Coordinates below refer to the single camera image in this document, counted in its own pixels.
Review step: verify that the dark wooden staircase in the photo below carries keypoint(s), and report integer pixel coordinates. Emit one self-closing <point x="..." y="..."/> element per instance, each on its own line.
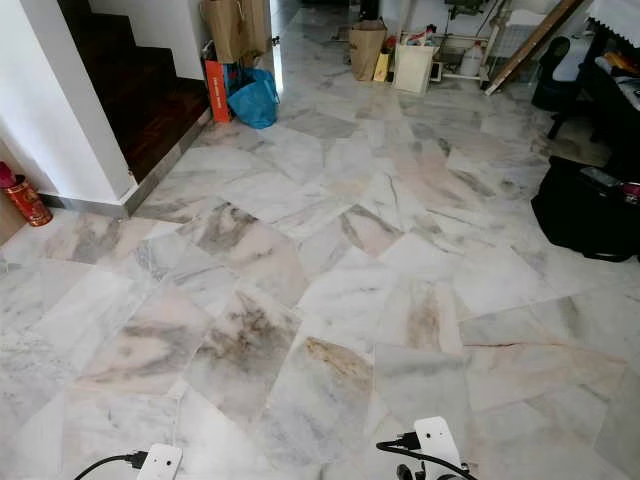
<point x="130" y="80"/>

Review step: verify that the orange box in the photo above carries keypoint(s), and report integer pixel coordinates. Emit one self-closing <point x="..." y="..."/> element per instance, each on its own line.
<point x="217" y="92"/>

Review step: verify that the blue plastic bag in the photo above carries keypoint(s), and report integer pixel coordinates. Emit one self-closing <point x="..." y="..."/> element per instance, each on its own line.
<point x="253" y="100"/>

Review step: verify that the large brown paper bag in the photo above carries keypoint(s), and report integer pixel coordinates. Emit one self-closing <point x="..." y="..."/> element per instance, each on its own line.
<point x="232" y="28"/>

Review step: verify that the small brown paper bag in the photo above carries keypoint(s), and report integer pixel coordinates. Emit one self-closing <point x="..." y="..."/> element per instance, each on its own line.
<point x="366" y="52"/>

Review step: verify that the yellow packet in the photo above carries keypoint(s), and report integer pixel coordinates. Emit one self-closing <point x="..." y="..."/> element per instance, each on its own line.
<point x="381" y="68"/>

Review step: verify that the white bin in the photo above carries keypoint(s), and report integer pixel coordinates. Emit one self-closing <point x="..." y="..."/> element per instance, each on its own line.
<point x="414" y="70"/>

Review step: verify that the white plastic jug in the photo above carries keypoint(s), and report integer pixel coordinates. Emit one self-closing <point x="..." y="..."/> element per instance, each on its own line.
<point x="472" y="60"/>

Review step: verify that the long wooden plank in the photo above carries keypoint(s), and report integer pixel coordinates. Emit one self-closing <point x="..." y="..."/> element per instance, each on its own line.
<point x="535" y="45"/>

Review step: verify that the black office chair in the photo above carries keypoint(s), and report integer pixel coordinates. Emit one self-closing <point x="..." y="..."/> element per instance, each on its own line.
<point x="555" y="72"/>

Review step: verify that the black bag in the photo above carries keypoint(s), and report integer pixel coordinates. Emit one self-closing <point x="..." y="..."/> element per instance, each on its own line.
<point x="585" y="215"/>

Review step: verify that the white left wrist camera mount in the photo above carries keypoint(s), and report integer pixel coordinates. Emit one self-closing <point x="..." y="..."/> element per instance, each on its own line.
<point x="162" y="463"/>

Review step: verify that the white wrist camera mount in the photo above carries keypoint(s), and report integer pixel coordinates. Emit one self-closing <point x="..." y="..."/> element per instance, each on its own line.
<point x="438" y="440"/>
<point x="162" y="463"/>

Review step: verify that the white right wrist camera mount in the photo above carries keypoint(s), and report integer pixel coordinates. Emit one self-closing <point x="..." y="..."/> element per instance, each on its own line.
<point x="438" y="440"/>

